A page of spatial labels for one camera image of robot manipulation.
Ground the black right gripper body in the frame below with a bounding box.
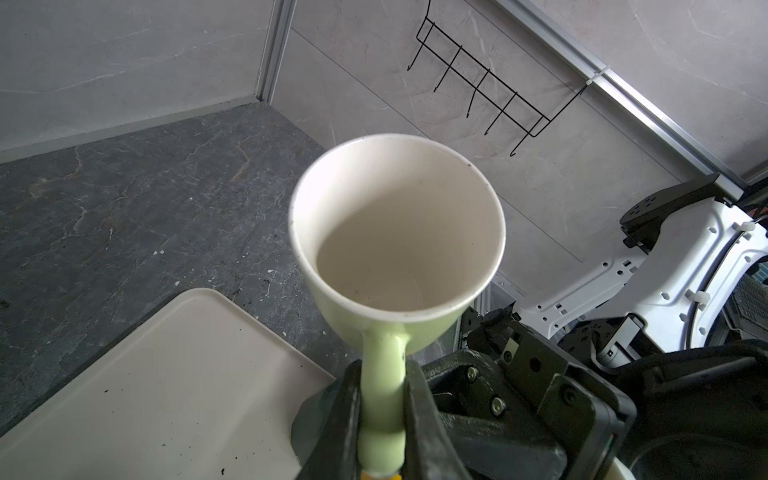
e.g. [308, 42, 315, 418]
[422, 320, 637, 479]

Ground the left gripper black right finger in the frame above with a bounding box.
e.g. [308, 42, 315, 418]
[403, 360, 471, 480]

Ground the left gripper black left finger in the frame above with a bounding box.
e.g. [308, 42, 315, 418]
[297, 360, 362, 479]

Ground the light green mug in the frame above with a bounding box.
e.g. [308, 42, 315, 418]
[288, 133, 506, 478]

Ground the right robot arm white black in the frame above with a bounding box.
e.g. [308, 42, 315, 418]
[404, 174, 767, 479]

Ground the dark green mug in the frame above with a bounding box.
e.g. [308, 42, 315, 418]
[290, 379, 342, 466]

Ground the beige plastic tray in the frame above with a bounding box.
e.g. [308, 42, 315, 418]
[1, 288, 333, 479]

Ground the black wire hook rack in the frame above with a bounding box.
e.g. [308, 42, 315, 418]
[406, 0, 592, 158]

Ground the aluminium frame rail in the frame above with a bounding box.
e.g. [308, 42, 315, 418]
[271, 1, 767, 183]

